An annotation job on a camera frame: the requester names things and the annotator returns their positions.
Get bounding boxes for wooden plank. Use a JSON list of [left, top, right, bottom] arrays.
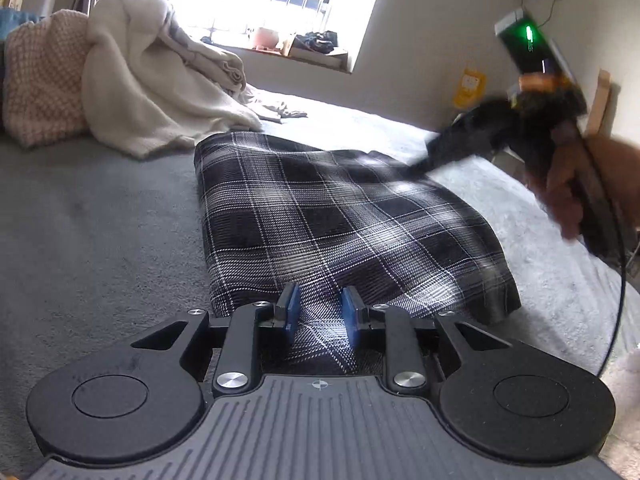
[[584, 69, 613, 137]]

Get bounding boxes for grey fleece blanket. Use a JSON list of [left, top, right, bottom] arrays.
[[0, 87, 640, 480]]

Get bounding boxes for pink bowl on windowsill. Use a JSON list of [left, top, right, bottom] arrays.
[[251, 26, 279, 52]]

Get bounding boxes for cardboard box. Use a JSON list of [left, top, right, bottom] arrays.
[[281, 32, 349, 62]]

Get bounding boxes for black white plaid garment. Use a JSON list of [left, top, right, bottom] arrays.
[[194, 131, 522, 376]]

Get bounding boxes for pink knitted pillow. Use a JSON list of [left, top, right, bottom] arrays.
[[2, 9, 93, 148]]

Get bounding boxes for blue pillow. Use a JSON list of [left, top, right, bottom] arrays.
[[0, 7, 42, 33]]

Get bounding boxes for black cable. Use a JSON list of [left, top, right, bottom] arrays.
[[575, 125, 629, 378]]

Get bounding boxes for person's right hand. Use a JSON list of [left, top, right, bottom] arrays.
[[525, 130, 583, 242]]

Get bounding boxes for person's right forearm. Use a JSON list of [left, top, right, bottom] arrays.
[[586, 136, 640, 233]]

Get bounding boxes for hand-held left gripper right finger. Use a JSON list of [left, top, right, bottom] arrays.
[[341, 286, 515, 395]]

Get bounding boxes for yellow plastic holder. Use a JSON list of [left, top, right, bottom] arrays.
[[452, 66, 487, 109]]

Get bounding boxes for cream cloth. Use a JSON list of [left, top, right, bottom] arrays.
[[82, 0, 263, 160]]

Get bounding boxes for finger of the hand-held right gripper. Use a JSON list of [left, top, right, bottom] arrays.
[[412, 105, 501, 181]]

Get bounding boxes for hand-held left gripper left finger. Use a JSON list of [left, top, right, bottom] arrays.
[[129, 282, 302, 402]]

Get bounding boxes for white cloth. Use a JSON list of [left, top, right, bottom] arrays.
[[245, 87, 308, 122]]

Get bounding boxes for dark cloth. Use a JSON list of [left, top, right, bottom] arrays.
[[295, 31, 340, 53]]

